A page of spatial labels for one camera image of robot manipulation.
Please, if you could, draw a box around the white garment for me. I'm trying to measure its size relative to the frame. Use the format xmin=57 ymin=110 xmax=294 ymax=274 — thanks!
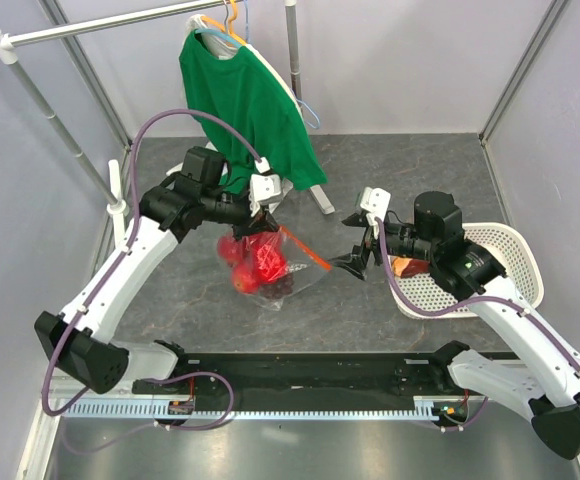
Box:
xmin=165 ymin=13 xmax=304 ymax=201

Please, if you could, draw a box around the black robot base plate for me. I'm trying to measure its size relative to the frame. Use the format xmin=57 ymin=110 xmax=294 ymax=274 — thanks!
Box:
xmin=132 ymin=349 xmax=521 ymax=414

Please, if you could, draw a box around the dark red grape bunch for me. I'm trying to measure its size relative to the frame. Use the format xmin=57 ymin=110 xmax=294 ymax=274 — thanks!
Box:
xmin=258 ymin=275 xmax=294 ymax=300

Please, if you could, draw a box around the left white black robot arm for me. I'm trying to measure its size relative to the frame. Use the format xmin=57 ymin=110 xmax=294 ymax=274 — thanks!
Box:
xmin=34 ymin=147 xmax=283 ymax=394

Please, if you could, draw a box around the orange clothes hanger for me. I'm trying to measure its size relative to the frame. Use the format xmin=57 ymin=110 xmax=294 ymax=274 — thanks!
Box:
xmin=201 ymin=0 xmax=247 ymax=49

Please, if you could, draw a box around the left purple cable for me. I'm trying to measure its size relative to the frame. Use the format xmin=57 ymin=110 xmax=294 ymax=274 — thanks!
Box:
xmin=41 ymin=108 xmax=271 ymax=455

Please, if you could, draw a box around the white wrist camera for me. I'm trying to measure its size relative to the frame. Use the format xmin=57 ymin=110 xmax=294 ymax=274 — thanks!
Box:
xmin=248 ymin=157 xmax=284 ymax=217
xmin=359 ymin=187 xmax=391 ymax=226

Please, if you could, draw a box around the blue clothes hanger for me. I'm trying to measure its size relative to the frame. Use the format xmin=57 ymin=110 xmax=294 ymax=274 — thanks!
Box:
xmin=185 ymin=1 xmax=321 ymax=129

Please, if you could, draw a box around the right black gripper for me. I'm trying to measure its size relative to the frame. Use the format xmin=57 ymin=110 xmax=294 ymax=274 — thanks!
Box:
xmin=330 ymin=210 xmax=438 ymax=280

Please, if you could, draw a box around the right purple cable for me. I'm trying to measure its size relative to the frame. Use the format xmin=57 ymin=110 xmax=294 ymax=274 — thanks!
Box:
xmin=374 ymin=217 xmax=580 ymax=461

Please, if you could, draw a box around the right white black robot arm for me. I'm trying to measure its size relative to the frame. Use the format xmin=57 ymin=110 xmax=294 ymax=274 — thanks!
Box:
xmin=333 ymin=187 xmax=580 ymax=460

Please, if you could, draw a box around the grey slotted cable duct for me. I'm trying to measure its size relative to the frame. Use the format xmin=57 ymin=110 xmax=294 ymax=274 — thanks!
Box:
xmin=64 ymin=398 xmax=441 ymax=421

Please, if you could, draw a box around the clear orange zip top bag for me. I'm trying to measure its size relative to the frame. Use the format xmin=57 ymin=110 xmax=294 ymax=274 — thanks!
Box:
xmin=216 ymin=226 xmax=332 ymax=311

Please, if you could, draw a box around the white perforated plastic basket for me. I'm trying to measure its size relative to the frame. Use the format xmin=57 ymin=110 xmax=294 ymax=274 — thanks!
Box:
xmin=387 ymin=222 xmax=545 ymax=320

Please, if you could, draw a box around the purple cable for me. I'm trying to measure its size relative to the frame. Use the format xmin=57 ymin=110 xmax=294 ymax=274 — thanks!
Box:
xmin=41 ymin=108 xmax=271 ymax=455
xmin=374 ymin=217 xmax=580 ymax=461

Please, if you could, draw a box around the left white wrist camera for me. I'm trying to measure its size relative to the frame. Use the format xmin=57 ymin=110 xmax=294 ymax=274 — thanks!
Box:
xmin=248 ymin=157 xmax=284 ymax=217

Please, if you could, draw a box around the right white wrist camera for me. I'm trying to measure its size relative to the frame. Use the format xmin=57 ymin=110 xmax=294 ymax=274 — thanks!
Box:
xmin=359 ymin=187 xmax=391 ymax=226

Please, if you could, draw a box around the silver clothes rack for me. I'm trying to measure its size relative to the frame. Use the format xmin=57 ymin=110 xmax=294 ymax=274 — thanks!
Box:
xmin=0 ymin=0 xmax=336 ymax=264

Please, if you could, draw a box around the red apple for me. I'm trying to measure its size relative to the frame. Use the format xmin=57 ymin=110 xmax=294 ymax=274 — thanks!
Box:
xmin=231 ymin=263 xmax=262 ymax=294
xmin=217 ymin=234 xmax=245 ymax=267
xmin=248 ymin=232 xmax=288 ymax=284

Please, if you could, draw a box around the green t-shirt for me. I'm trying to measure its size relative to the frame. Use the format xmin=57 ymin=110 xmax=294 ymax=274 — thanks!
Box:
xmin=178 ymin=32 xmax=329 ymax=194

